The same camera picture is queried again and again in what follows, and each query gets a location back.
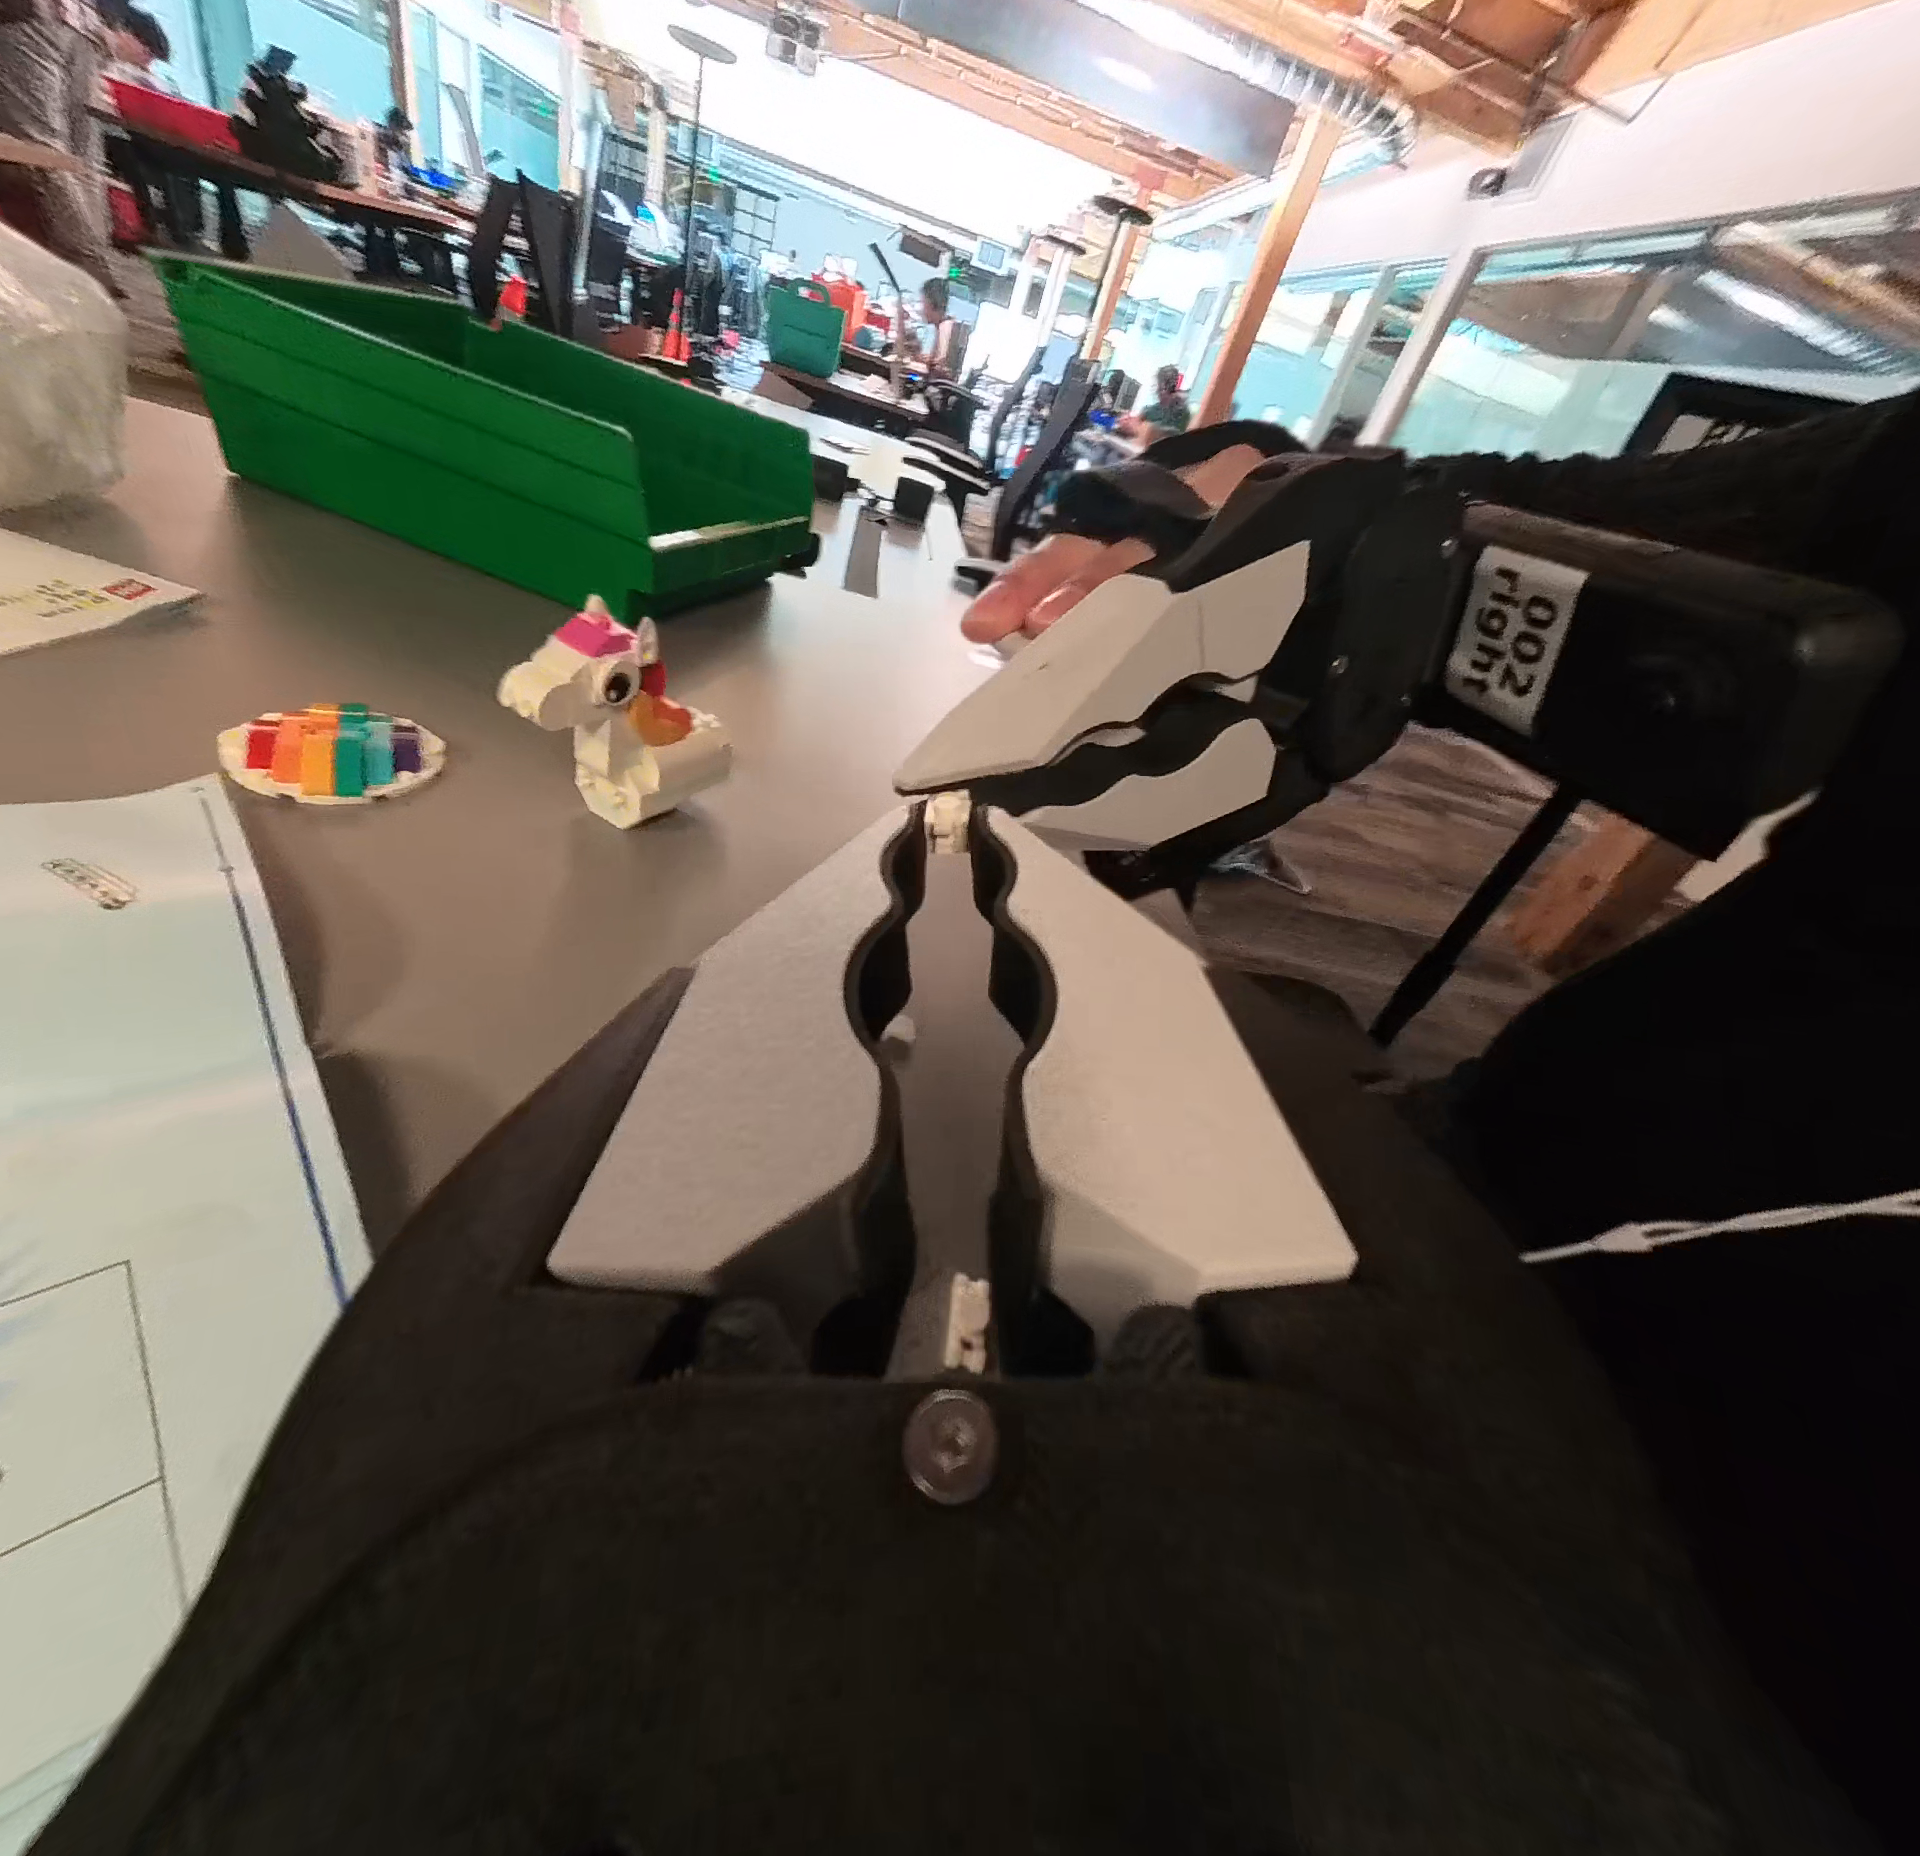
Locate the small white lego piece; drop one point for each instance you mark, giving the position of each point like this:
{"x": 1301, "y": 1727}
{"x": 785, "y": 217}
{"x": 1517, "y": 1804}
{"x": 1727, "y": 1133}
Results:
{"x": 968, "y": 1325}

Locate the green plastic bin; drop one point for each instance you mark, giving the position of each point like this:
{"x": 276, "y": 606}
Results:
{"x": 449, "y": 416}

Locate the long wooden desk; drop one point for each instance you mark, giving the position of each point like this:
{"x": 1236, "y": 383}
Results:
{"x": 345, "y": 204}

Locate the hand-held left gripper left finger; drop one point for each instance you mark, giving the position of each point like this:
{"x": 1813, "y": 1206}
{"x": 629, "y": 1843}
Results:
{"x": 722, "y": 1122}

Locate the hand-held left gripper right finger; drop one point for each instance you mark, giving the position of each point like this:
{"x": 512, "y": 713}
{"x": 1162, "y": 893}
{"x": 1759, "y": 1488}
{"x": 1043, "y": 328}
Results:
{"x": 1157, "y": 1137}

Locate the clear plastic bag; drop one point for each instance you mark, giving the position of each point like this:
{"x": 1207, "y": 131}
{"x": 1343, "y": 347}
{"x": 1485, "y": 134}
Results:
{"x": 55, "y": 373}

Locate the red bin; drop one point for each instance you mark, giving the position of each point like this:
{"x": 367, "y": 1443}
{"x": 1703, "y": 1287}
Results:
{"x": 174, "y": 114}

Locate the wooden post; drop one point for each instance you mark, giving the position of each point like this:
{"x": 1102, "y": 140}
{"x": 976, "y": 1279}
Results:
{"x": 1598, "y": 895}
{"x": 1270, "y": 267}

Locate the white printed leaflet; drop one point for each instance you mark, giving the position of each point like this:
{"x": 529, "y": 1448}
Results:
{"x": 76, "y": 597}

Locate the plastic wrapped stack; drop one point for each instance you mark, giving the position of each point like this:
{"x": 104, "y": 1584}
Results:
{"x": 45, "y": 87}

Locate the black office chair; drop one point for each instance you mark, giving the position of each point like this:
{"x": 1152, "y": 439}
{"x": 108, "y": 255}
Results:
{"x": 1043, "y": 448}
{"x": 525, "y": 250}

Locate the black floor lamp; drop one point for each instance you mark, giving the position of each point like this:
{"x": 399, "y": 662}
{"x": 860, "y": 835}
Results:
{"x": 704, "y": 45}
{"x": 1124, "y": 207}

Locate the open blue instruction booklet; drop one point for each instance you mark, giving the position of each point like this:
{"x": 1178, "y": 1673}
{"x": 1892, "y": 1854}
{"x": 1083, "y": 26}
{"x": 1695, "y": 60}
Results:
{"x": 136, "y": 1137}

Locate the thin black rod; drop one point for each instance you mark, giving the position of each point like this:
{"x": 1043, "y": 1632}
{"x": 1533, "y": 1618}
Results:
{"x": 1479, "y": 911}

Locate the person's right forearm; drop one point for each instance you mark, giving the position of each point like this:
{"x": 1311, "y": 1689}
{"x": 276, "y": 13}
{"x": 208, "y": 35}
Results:
{"x": 1652, "y": 484}

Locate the person's right hand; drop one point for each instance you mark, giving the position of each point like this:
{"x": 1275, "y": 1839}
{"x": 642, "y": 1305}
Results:
{"x": 1051, "y": 583}

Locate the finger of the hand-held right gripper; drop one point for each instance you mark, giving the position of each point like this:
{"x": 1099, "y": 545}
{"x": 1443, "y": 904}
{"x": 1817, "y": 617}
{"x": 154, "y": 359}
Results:
{"x": 1185, "y": 793}
{"x": 1110, "y": 658}

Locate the round rainbow lego plate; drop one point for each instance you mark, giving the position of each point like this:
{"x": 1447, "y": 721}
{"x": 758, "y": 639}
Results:
{"x": 330, "y": 755}

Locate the black spiky object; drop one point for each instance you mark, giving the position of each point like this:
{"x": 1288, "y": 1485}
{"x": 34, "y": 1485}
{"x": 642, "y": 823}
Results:
{"x": 293, "y": 125}

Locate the white lego leg piece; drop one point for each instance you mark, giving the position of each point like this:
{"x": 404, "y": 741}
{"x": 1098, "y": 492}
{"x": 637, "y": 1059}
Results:
{"x": 946, "y": 826}

